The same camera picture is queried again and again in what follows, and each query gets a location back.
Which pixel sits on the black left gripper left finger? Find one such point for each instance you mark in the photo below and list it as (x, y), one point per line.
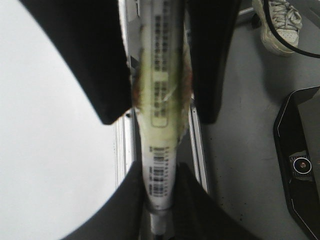
(88, 36)

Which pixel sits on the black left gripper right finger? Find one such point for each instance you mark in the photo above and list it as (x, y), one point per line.
(212, 24)

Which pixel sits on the white whiteboard marker pen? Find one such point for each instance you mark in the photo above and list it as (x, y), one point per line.
(162, 120)

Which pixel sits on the white sneaker shoe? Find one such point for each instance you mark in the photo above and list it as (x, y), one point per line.
(287, 22)

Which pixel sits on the black device with lens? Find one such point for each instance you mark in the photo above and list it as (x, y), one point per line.
(296, 132)

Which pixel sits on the white whiteboard with metal frame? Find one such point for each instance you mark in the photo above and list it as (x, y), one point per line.
(57, 160)

